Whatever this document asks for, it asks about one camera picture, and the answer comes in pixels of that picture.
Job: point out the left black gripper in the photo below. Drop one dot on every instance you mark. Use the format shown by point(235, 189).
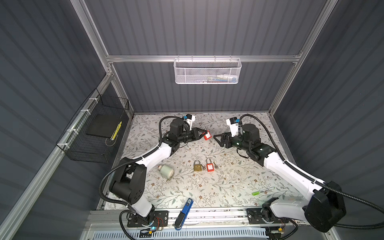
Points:
point(195, 135)

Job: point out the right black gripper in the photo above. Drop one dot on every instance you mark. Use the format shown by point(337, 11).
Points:
point(227, 136)

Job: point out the brass padlock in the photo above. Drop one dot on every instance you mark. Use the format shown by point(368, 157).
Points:
point(198, 167)

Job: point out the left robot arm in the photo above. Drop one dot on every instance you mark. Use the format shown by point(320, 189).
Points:
point(125, 183)

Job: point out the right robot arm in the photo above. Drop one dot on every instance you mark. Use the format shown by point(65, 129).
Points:
point(322, 205)

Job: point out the green marker pen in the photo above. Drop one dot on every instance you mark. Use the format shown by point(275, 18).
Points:
point(263, 191)

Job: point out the blue black utility knife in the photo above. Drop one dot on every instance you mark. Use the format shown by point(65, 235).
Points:
point(183, 214)

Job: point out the black pad in basket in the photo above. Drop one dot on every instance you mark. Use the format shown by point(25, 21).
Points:
point(103, 126)

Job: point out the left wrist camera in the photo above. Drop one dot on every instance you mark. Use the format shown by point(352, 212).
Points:
point(189, 119)

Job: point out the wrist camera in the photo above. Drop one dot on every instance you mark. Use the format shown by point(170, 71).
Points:
point(189, 119)
point(233, 123)

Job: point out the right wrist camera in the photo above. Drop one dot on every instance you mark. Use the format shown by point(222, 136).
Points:
point(233, 123)

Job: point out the white wire mesh basket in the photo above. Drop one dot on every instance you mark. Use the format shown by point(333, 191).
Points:
point(207, 71)

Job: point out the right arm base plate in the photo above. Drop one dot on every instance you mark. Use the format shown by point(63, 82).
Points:
point(257, 216)

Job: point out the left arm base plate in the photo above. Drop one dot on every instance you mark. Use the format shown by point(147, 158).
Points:
point(154, 219)

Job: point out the black wire basket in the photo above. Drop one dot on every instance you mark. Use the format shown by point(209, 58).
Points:
point(84, 148)

